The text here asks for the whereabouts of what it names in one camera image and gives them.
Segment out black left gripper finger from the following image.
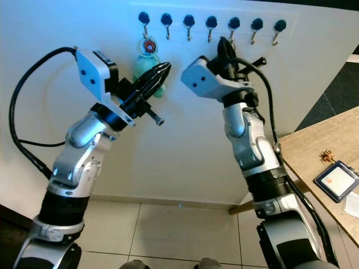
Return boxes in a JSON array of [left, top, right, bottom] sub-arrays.
[[129, 61, 171, 90], [136, 66, 171, 104]]

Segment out white paper card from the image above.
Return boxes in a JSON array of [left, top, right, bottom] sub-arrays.
[[342, 191, 359, 218]]

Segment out blue card holder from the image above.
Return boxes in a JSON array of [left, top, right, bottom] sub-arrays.
[[314, 160, 359, 203]]

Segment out black floor mat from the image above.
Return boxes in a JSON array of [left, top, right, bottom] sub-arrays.
[[294, 62, 359, 133]]

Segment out grey robot left foot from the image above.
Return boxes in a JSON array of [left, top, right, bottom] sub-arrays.
[[120, 259, 150, 269]]

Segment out light wooden table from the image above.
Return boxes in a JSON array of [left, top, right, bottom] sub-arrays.
[[229, 106, 359, 248]]

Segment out small brown charm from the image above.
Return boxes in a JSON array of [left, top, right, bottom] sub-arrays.
[[319, 149, 335, 164]]

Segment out dark low cabinet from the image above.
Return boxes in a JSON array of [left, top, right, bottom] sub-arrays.
[[0, 204, 35, 269]]

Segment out grey robot right foot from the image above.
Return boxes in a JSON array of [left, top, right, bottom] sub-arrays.
[[193, 258, 225, 269]]

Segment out teal and orange keychain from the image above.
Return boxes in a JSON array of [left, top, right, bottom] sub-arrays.
[[134, 35, 167, 99]]

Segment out grey robot foot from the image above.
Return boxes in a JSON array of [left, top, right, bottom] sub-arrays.
[[120, 259, 150, 269], [193, 258, 225, 269]]

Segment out black knob wall hook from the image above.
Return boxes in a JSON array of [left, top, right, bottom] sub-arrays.
[[137, 11, 152, 39], [271, 20, 288, 47], [250, 17, 265, 45], [160, 13, 174, 40], [205, 15, 219, 44], [228, 16, 242, 43], [182, 14, 197, 42]]

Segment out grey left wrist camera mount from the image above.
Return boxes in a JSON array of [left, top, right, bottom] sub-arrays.
[[75, 49, 136, 126]]

